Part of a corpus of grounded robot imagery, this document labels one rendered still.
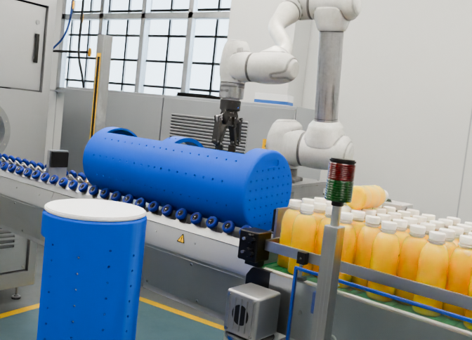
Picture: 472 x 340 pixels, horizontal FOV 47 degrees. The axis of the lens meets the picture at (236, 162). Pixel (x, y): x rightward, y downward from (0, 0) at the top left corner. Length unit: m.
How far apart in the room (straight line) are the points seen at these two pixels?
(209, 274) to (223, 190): 0.30
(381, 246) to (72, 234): 0.79
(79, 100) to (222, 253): 3.02
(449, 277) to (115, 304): 0.86
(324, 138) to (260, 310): 1.01
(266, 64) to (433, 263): 0.85
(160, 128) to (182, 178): 2.14
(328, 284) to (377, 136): 3.31
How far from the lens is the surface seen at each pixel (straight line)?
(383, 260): 1.46
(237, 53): 1.93
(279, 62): 1.84
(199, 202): 1.90
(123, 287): 1.53
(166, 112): 4.01
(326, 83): 2.31
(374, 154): 4.58
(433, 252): 1.42
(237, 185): 1.76
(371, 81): 4.63
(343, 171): 1.28
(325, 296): 1.34
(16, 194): 2.84
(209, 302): 1.97
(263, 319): 1.53
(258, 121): 3.57
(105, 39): 3.08
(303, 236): 1.57
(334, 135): 2.32
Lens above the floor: 1.32
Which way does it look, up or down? 5 degrees down
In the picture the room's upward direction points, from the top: 6 degrees clockwise
